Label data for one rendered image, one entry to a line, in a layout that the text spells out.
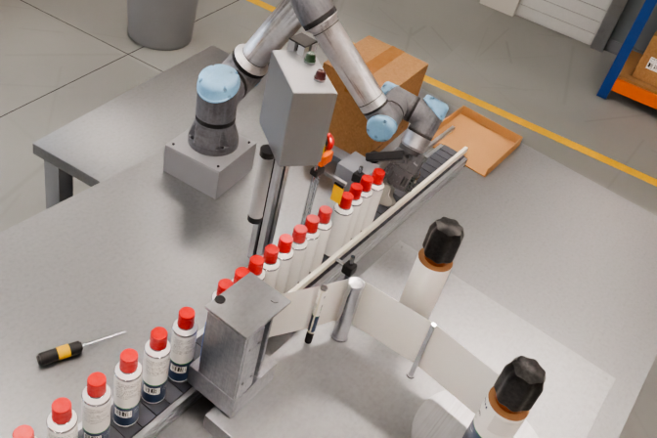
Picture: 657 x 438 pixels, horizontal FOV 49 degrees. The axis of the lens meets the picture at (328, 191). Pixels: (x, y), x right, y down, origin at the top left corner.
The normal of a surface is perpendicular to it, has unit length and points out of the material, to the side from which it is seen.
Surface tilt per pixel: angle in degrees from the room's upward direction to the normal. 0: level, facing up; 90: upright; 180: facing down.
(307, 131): 90
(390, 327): 90
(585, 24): 90
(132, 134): 0
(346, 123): 90
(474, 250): 0
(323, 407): 0
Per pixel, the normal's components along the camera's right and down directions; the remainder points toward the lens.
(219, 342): -0.58, 0.41
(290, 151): 0.31, 0.65
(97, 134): 0.21, -0.76
